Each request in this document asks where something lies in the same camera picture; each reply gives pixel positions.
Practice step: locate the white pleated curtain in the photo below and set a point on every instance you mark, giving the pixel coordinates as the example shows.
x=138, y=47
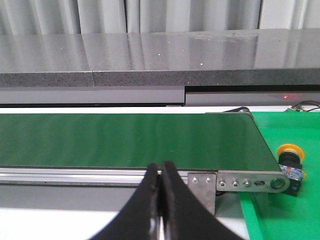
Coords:
x=42, y=17

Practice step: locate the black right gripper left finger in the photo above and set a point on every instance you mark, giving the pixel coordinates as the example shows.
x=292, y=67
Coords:
x=138, y=219

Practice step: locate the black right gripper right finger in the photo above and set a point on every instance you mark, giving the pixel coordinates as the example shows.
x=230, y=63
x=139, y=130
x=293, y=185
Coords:
x=184, y=217

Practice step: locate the grey stone counter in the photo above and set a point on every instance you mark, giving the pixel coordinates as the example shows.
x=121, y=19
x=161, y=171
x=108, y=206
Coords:
x=264, y=67

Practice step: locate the green conveyor belt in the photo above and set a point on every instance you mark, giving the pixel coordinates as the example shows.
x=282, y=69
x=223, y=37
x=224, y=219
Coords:
x=212, y=152

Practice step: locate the green plastic tray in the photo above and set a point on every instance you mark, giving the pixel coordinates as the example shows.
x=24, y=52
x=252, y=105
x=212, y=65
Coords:
x=278, y=216

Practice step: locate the yellow push button switch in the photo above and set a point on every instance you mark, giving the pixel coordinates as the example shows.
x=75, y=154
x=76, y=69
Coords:
x=290, y=158

